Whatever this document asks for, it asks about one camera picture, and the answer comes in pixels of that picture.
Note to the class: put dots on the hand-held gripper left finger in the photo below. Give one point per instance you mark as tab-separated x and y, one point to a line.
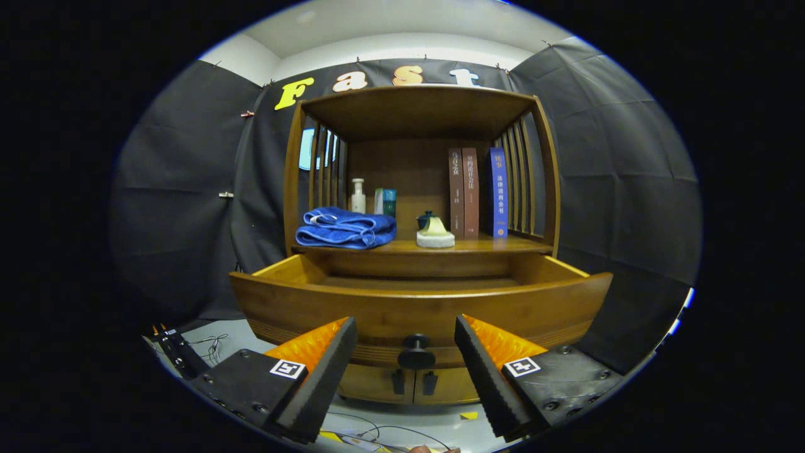
324	377

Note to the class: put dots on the wooden cabinet with slatted sides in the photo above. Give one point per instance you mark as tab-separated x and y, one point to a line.
415	113

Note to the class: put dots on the wooden drawer with black knob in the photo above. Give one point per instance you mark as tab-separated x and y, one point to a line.
302	308

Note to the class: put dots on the blue book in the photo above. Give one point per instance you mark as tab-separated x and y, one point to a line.
499	189

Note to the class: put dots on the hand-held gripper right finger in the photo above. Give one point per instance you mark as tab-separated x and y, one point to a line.
487	377

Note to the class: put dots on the white tube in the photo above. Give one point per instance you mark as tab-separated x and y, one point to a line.
378	201

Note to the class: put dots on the black backdrop cloth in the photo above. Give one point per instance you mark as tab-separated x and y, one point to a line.
616	176

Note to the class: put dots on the white pump bottle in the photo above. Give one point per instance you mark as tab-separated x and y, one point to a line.
358	201

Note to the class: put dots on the blue folded towel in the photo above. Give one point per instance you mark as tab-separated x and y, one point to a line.
346	228

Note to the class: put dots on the wooden countertop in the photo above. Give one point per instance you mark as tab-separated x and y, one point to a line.
478	244

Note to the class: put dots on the brown book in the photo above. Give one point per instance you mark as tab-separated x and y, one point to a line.
471	189
456	189

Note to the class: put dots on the wooden cabinet door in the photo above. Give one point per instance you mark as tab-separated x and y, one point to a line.
453	388
371	385

